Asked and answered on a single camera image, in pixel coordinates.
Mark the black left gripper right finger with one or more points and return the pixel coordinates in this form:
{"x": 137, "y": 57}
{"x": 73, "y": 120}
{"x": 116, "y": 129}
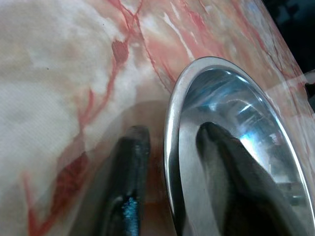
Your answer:
{"x": 236, "y": 182}

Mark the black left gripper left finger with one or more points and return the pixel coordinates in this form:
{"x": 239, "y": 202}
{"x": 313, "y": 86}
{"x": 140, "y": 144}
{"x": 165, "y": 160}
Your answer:
{"x": 128, "y": 182}

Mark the round stainless steel plate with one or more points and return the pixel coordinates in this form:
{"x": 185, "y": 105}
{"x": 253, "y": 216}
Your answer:
{"x": 194, "y": 152}

